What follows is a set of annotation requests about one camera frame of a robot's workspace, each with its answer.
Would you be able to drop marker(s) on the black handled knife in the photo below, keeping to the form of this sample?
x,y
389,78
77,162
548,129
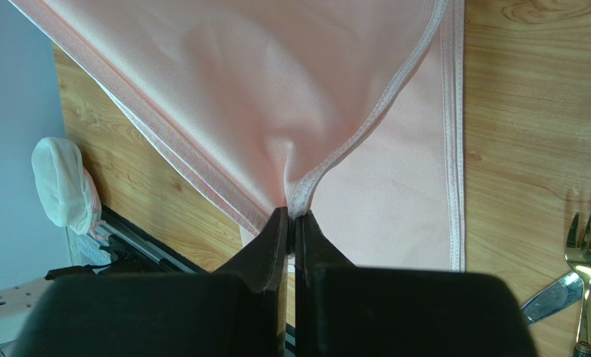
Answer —
x,y
553,299

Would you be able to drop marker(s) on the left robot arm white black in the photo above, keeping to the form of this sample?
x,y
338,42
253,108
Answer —
x,y
16,304

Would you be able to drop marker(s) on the pink cloth napkin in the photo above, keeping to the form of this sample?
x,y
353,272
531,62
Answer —
x,y
349,109

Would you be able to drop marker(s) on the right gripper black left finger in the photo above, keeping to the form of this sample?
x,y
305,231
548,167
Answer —
x,y
236,310

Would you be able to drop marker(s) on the white mesh basket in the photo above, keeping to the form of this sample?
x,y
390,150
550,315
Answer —
x,y
65,188

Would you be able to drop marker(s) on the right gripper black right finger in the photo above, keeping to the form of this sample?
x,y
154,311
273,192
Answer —
x,y
345,310

